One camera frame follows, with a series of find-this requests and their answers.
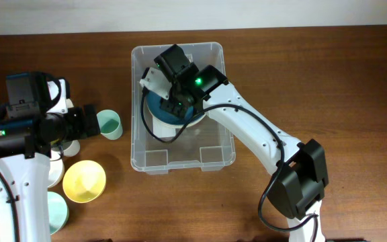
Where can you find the mint green small bowl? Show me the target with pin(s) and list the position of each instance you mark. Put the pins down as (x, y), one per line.
(58, 212)

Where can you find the yellow small bowl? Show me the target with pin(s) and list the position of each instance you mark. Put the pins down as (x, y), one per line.
(84, 181)

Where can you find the cream cup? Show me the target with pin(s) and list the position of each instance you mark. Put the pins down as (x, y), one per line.
(69, 103)

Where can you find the white small bowl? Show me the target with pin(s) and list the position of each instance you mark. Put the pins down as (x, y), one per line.
(57, 169)

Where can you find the clear plastic storage container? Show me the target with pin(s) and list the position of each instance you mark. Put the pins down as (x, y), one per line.
(204, 144)

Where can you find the mint green cup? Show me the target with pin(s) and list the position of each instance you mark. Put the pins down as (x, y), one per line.
(110, 124)

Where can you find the blue bowl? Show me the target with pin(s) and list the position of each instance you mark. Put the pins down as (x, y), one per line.
(154, 104)

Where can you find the grey cup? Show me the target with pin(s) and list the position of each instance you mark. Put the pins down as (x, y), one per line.
(66, 149)

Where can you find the white label in container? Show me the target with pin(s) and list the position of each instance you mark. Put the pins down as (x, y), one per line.
(162, 130)

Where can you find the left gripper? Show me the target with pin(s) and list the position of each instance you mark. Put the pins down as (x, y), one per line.
(82, 131)

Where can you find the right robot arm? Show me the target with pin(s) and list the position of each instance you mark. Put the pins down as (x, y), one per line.
(293, 197)

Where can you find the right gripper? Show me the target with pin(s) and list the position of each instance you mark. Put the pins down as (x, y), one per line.
(179, 110)

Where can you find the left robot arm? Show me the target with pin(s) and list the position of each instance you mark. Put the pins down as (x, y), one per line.
(35, 119)

